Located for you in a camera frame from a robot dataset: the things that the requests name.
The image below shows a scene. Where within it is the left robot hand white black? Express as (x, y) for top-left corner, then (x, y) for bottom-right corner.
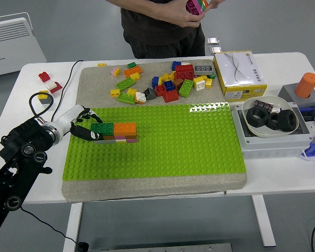
(54, 104), (104, 142)

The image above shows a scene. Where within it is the person's right hand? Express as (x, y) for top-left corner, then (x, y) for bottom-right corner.
(165, 0), (202, 28)

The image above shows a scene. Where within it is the person's left hand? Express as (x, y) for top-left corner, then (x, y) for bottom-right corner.
(206, 0), (226, 13)

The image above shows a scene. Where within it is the magenta square brick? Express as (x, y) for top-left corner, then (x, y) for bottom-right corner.
(185, 0), (203, 16)

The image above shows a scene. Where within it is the red slope brick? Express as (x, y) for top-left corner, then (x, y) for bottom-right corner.
(49, 81), (63, 95)

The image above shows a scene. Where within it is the large red brick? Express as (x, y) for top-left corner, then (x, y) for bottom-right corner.
(175, 64), (194, 81)

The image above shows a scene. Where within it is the lime green brick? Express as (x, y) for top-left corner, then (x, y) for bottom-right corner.
(117, 92), (137, 105)
(115, 77), (136, 91)
(178, 79), (195, 98)

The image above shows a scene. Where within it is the grey three-hole brick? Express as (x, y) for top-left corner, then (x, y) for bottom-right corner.
(194, 65), (215, 76)

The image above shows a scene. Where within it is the white yellow brick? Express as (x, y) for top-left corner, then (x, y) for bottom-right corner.
(193, 76), (206, 91)

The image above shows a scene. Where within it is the white orange brick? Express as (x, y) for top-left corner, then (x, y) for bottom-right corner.
(134, 91), (147, 104)

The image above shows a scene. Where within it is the dark grey slope brick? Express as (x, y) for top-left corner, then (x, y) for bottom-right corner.
(143, 87), (158, 101)

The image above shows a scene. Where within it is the green studded baseplate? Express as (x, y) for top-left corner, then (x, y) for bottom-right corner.
(62, 101), (247, 182)

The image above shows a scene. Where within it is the person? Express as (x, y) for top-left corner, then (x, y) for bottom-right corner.
(120, 0), (207, 59)

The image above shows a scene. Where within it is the grey-brown mat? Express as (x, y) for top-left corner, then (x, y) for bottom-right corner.
(60, 59), (248, 203)

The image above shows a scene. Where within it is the white yellow cardboard box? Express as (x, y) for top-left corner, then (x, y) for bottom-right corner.
(213, 50), (268, 102)

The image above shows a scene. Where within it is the white panel heater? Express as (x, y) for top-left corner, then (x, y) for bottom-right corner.
(0, 12), (47, 78)

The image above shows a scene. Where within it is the white table leg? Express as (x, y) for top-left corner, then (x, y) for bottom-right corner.
(250, 194), (277, 248)
(62, 202), (84, 252)

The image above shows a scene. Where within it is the dark circuit board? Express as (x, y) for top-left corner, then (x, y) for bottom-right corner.
(253, 99), (274, 112)

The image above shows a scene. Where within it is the grey holder block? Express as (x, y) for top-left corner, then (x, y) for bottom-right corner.
(277, 83), (315, 107)

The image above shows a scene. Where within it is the white bowl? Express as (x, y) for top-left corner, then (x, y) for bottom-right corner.
(241, 94), (300, 138)

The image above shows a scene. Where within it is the large black hex nut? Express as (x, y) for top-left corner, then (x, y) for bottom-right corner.
(277, 109), (299, 131)
(246, 107), (270, 128)

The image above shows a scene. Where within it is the orange cylinder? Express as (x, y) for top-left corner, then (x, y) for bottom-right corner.
(295, 72), (315, 99)

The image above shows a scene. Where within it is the small black hex nut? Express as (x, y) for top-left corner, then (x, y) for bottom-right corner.
(266, 112), (280, 130)

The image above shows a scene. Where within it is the blue block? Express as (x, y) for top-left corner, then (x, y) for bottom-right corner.
(299, 106), (315, 121)

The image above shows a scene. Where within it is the grey junction box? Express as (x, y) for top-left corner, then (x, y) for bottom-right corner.
(230, 102), (313, 160)

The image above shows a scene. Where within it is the grey metal plate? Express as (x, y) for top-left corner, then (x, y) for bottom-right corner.
(101, 243), (233, 252)

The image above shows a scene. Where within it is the white zip tie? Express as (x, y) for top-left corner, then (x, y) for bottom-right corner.
(300, 148), (313, 163)

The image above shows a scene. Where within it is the thin black power cord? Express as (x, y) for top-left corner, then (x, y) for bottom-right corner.
(20, 59), (85, 246)

